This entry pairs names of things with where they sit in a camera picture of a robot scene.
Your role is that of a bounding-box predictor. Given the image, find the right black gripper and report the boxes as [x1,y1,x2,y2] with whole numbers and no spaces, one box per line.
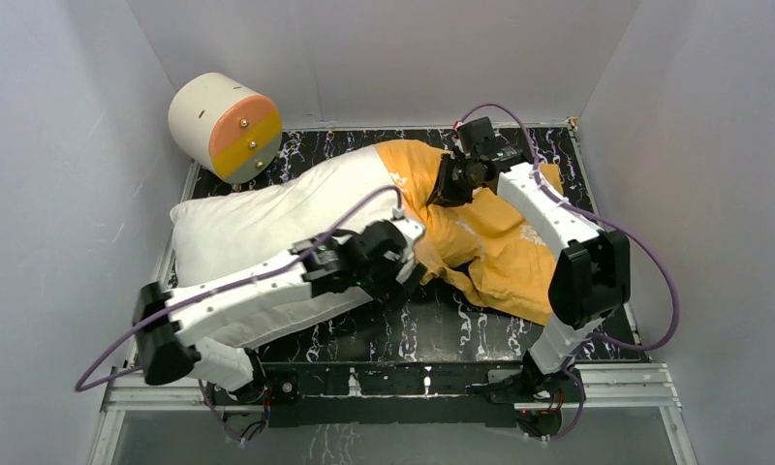
[426,153,479,209]

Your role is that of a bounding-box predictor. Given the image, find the blue and yellow pillowcase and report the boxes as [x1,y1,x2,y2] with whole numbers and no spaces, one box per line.
[375,139,555,325]

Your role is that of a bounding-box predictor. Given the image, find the white pillow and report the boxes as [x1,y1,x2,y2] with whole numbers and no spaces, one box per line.
[170,145,394,348]

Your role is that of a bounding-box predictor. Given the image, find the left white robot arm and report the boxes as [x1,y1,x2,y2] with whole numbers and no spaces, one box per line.
[133,218,426,403]

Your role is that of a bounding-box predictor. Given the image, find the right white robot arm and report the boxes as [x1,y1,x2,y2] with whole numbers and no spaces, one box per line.
[428,117,631,402]

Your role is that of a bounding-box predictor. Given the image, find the white cylinder drawer unit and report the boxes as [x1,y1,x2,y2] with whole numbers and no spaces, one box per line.
[168,73,283,184]

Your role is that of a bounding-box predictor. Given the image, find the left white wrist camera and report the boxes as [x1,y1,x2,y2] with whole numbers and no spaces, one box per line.
[390,206,426,247]

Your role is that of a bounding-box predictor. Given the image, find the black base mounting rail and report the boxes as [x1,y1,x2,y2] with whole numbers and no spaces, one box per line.
[204,358,543,430]

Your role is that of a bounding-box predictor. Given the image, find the aluminium frame rail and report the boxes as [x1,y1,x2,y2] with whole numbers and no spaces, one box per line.
[102,362,681,412]

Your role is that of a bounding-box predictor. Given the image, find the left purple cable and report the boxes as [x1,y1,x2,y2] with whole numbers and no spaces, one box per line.
[74,184,407,394]

